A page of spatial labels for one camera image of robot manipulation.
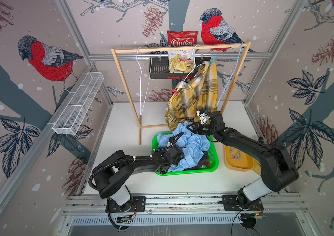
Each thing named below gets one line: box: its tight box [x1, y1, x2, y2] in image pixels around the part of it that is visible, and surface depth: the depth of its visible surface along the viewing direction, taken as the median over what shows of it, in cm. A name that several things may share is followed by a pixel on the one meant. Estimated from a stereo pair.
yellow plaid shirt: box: [164, 60, 219, 132], surface depth 87 cm
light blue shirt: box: [157, 121, 211, 173], surface depth 85 cm
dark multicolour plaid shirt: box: [191, 150, 210, 170], surface depth 85 cm
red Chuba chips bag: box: [167, 30, 199, 74], surface depth 87 cm
